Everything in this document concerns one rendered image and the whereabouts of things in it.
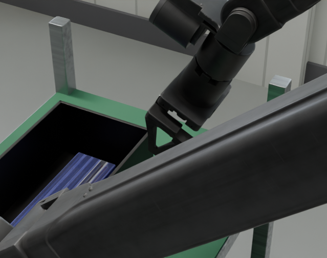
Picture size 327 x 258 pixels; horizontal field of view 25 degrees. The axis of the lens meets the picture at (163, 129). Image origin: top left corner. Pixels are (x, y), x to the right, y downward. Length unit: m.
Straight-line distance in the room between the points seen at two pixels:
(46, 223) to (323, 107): 0.23
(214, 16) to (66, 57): 0.55
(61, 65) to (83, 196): 0.91
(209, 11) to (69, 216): 0.45
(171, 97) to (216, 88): 0.06
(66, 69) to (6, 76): 1.87
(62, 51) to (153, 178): 0.96
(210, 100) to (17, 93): 2.23
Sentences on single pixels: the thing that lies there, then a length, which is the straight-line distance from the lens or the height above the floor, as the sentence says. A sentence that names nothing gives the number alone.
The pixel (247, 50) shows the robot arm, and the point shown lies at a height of 1.29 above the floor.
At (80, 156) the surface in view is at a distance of 1.21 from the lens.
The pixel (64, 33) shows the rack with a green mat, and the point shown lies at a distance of 1.36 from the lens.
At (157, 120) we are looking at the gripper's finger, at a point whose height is 1.20.
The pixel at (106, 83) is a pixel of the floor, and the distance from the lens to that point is 3.15.
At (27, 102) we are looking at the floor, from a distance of 3.08.
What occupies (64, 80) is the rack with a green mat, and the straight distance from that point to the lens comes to 1.41.
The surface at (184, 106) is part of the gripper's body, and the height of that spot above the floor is 1.21.
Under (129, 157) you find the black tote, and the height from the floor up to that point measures 1.06.
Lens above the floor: 1.76
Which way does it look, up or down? 38 degrees down
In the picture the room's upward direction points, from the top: straight up
